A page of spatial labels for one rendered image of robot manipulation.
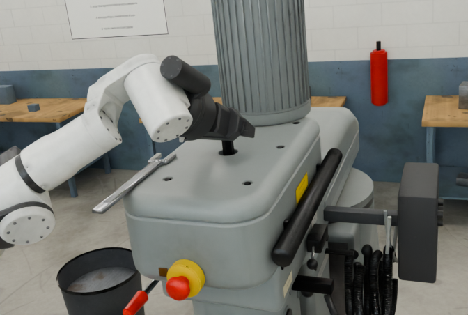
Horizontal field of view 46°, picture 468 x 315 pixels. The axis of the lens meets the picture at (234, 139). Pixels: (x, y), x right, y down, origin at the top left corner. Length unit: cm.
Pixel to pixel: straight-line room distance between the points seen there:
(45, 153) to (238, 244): 31
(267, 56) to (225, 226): 43
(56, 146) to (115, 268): 275
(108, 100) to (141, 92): 6
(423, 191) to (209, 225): 55
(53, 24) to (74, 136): 578
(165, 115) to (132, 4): 522
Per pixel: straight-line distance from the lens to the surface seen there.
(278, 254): 88
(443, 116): 463
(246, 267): 88
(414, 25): 517
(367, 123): 540
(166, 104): 77
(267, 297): 101
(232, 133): 94
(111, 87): 82
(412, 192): 124
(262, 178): 91
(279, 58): 115
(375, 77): 513
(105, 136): 80
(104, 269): 356
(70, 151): 81
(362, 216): 136
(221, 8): 116
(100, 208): 88
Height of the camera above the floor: 224
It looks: 18 degrees down
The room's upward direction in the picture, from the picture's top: 6 degrees counter-clockwise
